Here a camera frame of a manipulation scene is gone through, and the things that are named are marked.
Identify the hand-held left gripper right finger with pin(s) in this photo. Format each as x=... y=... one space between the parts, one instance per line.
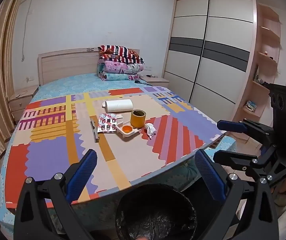
x=209 y=177

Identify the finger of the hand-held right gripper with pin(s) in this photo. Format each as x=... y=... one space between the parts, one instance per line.
x=232 y=126
x=232 y=158

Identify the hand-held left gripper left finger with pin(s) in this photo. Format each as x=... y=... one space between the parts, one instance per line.
x=83 y=175

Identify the grey strip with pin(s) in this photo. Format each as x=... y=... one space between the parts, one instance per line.
x=94 y=130

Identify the red silver blister pack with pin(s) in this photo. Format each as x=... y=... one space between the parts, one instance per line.
x=106 y=123

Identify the bin with black bag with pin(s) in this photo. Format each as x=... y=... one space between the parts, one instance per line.
x=158 y=205

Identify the orange round cap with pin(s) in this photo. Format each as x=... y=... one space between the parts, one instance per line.
x=127 y=129

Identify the white tissue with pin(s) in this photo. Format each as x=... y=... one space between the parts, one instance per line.
x=151 y=130

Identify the yellow cup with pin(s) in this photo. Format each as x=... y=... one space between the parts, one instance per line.
x=137 y=120

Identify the blue patterned bowl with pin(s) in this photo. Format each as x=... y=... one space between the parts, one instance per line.
x=251 y=105

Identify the colourful foam puzzle mat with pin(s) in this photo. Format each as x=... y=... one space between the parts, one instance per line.
x=133 y=155

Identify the wooden corner shelf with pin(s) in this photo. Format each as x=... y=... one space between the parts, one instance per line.
x=266 y=55

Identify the sliding door wardrobe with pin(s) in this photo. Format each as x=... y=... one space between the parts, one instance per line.
x=208 y=55

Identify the white toilet paper roll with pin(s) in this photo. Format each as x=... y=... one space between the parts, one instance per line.
x=119 y=105

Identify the low wooden nightstand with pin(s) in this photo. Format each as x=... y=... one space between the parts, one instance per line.
x=158 y=80

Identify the bed with turquoise sheet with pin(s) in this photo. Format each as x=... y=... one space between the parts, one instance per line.
x=78 y=85

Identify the small black tool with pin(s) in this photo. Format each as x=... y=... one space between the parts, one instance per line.
x=151 y=75

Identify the wooden nightstand with drawers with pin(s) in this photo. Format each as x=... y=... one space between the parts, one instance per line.
x=23 y=100

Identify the light blue folded quilt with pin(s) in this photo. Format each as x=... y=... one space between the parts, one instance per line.
x=119 y=76

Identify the light wooden headboard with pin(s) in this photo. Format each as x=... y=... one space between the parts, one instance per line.
x=68 y=65

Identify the pink floral quilt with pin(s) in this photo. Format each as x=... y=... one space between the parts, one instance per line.
x=118 y=67

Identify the white wall socket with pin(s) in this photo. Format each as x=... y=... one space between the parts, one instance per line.
x=148 y=67

